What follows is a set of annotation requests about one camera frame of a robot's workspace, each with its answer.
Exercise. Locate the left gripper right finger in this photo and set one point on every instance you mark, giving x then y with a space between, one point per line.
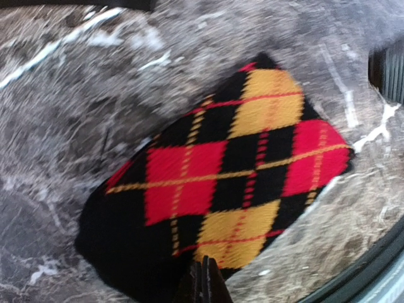
213 287

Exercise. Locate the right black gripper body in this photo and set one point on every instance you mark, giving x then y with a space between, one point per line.
385 70

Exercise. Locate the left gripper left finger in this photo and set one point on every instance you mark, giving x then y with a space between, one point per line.
190 287

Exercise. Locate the argyle patterned sock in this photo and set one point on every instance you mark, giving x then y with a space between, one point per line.
223 181

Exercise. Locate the black display box with lid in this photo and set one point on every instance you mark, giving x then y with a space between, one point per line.
140 5

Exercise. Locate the black front rail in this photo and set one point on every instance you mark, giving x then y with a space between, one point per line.
355 278

